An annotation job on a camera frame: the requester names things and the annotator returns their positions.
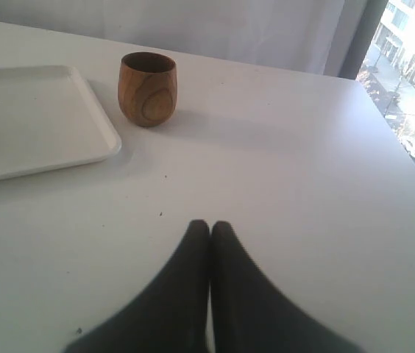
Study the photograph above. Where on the white rectangular plastic tray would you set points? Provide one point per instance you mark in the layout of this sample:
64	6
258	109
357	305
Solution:
50	118

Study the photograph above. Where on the brown wooden round cup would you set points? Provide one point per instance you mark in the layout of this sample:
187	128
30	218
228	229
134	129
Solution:
147	88

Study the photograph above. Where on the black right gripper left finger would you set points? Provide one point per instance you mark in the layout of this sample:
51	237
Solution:
170	314

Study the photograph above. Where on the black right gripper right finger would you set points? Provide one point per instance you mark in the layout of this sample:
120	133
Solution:
250	314

